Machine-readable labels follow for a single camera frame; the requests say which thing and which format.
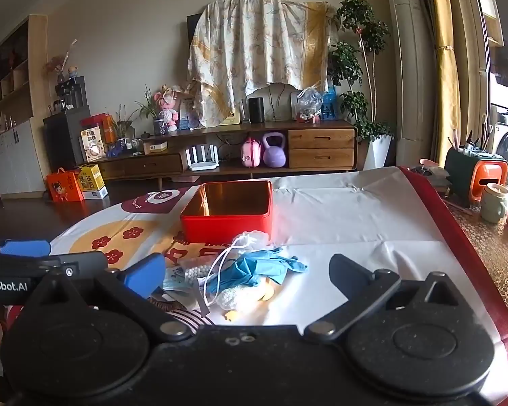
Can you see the wooden tv cabinet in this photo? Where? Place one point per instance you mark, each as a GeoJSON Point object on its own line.
{"type": "Point", "coordinates": [152, 165]}

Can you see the framed picture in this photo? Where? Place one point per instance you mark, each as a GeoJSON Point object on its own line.
{"type": "Point", "coordinates": [186, 112]}

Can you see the red tin box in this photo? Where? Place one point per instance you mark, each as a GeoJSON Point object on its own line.
{"type": "Point", "coordinates": [220, 228]}

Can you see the small spindly potted plant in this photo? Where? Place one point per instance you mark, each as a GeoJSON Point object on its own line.
{"type": "Point", "coordinates": [122, 129]}

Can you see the purple kettlebell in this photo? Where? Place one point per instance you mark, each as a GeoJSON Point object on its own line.
{"type": "Point", "coordinates": [274, 154]}

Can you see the orange plastic container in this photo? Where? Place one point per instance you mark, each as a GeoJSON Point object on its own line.
{"type": "Point", "coordinates": [478, 177]}

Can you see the pink plush toy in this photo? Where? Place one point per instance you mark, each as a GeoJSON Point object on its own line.
{"type": "Point", "coordinates": [168, 110]}

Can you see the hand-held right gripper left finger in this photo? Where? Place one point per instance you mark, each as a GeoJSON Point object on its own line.
{"type": "Point", "coordinates": [146, 275]}

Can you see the green plant in patterned pot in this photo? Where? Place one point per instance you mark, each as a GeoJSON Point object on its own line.
{"type": "Point", "coordinates": [158, 127]}

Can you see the green utensil holder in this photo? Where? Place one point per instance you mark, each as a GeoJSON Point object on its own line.
{"type": "Point", "coordinates": [457, 173]}

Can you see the yellow curtain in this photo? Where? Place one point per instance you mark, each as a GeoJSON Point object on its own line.
{"type": "Point", "coordinates": [446, 72]}

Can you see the small white box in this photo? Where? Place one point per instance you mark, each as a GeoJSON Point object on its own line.
{"type": "Point", "coordinates": [155, 147]}

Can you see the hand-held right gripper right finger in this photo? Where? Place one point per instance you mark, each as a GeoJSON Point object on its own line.
{"type": "Point", "coordinates": [347, 275]}

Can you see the black television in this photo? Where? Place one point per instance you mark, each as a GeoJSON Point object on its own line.
{"type": "Point", "coordinates": [192, 29]}

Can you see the white router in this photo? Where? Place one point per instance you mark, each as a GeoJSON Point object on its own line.
{"type": "Point", "coordinates": [203, 164]}

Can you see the blue printed face mask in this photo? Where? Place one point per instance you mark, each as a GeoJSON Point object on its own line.
{"type": "Point", "coordinates": [178, 282]}

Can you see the clear plastic bag of goods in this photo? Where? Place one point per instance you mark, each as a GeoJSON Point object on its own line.
{"type": "Point", "coordinates": [310, 101]}

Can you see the printed snack box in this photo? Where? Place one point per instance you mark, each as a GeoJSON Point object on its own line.
{"type": "Point", "coordinates": [92, 146]}

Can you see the vase with dried flowers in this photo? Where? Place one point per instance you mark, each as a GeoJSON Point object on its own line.
{"type": "Point", "coordinates": [59, 65]}

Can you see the wooden drawer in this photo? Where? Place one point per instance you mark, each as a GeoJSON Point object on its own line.
{"type": "Point", "coordinates": [321, 138]}
{"type": "Point", "coordinates": [321, 158]}

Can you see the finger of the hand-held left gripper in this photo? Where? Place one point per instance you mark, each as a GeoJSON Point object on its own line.
{"type": "Point", "coordinates": [25, 248]}
{"type": "Point", "coordinates": [80, 264]}

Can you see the white bead packet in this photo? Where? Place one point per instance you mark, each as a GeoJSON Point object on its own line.
{"type": "Point", "coordinates": [194, 271]}

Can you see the orange gift bag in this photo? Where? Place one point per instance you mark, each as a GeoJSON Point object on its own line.
{"type": "Point", "coordinates": [63, 188]}

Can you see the red gift box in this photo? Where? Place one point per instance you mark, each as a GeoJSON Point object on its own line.
{"type": "Point", "coordinates": [94, 120]}

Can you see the yellow carton box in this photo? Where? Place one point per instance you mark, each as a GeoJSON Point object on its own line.
{"type": "Point", "coordinates": [91, 182]}

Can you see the bunch of brushes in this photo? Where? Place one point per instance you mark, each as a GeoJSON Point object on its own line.
{"type": "Point", "coordinates": [468, 146]}

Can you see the tall green potted tree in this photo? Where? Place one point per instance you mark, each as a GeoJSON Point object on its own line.
{"type": "Point", "coordinates": [360, 21]}

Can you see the black cylinder speaker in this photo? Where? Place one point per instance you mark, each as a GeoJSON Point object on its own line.
{"type": "Point", "coordinates": [256, 110]}

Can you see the blue nitrile glove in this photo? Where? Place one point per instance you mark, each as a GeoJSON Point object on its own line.
{"type": "Point", "coordinates": [254, 268]}

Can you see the beige shell-shaped ornament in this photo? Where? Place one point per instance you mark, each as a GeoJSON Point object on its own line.
{"type": "Point", "coordinates": [279, 101]}

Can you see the wall shelf cabinet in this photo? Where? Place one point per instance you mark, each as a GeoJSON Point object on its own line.
{"type": "Point", "coordinates": [8, 135]}

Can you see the orange paper bag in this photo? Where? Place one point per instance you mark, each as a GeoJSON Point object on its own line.
{"type": "Point", "coordinates": [109, 129]}

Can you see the pale green mug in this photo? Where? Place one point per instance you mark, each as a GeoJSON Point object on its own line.
{"type": "Point", "coordinates": [493, 205]}

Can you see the standing air conditioner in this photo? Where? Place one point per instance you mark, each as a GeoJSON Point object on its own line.
{"type": "Point", "coordinates": [410, 72]}

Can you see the black cabinet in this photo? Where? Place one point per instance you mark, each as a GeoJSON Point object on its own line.
{"type": "Point", "coordinates": [63, 143]}

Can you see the white mesh cloth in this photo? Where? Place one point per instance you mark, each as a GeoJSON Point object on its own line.
{"type": "Point", "coordinates": [237, 298]}

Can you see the white planter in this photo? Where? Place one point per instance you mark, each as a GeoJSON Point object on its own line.
{"type": "Point", "coordinates": [379, 154]}

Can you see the black coffee machine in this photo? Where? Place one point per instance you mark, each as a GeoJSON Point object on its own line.
{"type": "Point", "coordinates": [70, 93]}

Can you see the gold patterned table cover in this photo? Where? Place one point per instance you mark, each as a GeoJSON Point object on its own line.
{"type": "Point", "coordinates": [491, 258]}

